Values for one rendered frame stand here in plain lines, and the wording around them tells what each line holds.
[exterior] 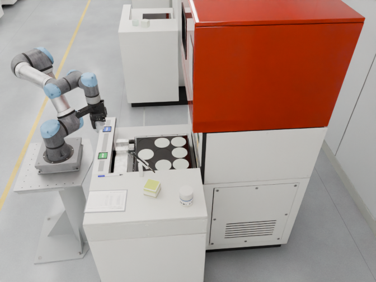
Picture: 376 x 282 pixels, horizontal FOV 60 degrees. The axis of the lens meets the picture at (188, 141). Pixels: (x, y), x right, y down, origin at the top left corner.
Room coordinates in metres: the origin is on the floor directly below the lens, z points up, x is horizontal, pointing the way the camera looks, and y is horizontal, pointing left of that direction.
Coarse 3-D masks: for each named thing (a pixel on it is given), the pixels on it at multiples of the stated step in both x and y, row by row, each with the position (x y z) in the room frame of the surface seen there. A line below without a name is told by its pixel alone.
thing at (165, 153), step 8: (168, 136) 1.73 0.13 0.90; (176, 136) 1.73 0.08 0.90; (184, 136) 1.73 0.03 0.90; (144, 144) 1.64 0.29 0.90; (152, 144) 1.64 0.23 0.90; (136, 152) 1.56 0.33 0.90; (160, 152) 1.57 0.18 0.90; (168, 152) 1.57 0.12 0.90; (136, 160) 1.49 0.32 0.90; (144, 160) 1.49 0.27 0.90; (152, 160) 1.49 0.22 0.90; (168, 160) 1.49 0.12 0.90; (136, 168) 1.42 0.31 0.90; (144, 168) 1.42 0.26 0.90; (152, 168) 1.42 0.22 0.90
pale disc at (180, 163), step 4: (176, 160) 1.49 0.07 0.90; (180, 160) 1.49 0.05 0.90; (184, 160) 1.49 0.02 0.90; (176, 164) 1.45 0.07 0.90; (180, 164) 1.45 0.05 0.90; (184, 164) 1.45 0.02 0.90; (188, 164) 1.45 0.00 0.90; (176, 168) 1.42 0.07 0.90; (180, 168) 1.42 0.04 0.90; (184, 168) 1.42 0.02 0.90
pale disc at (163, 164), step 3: (159, 162) 1.47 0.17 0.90; (162, 162) 1.47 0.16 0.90; (165, 162) 1.47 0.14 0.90; (168, 162) 1.47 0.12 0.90; (156, 165) 1.45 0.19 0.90; (159, 165) 1.45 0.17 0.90; (162, 165) 1.45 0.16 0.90; (165, 165) 1.45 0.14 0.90; (168, 165) 1.45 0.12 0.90; (159, 168) 1.42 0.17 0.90; (162, 168) 1.42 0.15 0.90; (165, 168) 1.42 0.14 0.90; (168, 168) 1.42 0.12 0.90
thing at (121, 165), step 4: (128, 148) 1.62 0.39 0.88; (128, 152) 1.60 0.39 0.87; (116, 156) 1.55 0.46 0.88; (120, 156) 1.55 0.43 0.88; (124, 156) 1.55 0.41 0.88; (128, 156) 1.57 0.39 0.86; (116, 160) 1.51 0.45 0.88; (120, 160) 1.51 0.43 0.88; (124, 160) 1.51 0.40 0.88; (116, 164) 1.47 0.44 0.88; (120, 164) 1.47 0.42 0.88; (124, 164) 1.47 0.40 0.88; (116, 168) 1.44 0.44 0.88; (120, 168) 1.44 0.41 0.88; (124, 168) 1.44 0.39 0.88; (116, 172) 1.40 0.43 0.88
